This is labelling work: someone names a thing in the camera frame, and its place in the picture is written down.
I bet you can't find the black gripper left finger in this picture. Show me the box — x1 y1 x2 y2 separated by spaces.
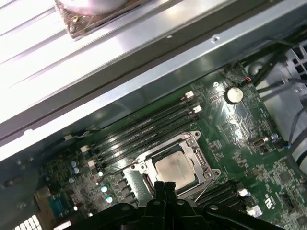
71 181 166 230

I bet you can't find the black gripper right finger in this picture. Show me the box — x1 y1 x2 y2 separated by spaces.
165 182 286 230

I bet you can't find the silver CPU chip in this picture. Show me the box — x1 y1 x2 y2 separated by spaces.
155 150 198 190

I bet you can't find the metal wire locking lever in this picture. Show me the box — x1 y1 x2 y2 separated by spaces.
130 130 202 168
194 177 215 202

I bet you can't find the metal socket cover frame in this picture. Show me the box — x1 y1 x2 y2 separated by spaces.
141 138 214 199

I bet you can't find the CPU socket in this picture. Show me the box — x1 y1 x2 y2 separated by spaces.
128 130 222 204

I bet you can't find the RAM slot with white clips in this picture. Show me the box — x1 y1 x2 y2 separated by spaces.
203 188 248 211
81 92 195 153
88 106 202 168

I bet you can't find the blue rear port connector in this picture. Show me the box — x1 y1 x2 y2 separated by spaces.
35 188 81 218

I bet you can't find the green motherboard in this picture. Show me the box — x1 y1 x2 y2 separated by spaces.
31 69 307 230

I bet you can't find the internal USB port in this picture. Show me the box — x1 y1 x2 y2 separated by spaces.
249 138 269 148

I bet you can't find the round coin battery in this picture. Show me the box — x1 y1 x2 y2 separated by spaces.
226 86 245 104

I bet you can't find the black and silver PC case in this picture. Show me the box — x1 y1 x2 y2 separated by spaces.
0 0 307 230

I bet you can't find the silver metal drive cage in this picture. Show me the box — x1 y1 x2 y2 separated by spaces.
261 40 307 144

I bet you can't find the black cable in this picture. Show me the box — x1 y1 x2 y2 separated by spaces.
236 35 307 87

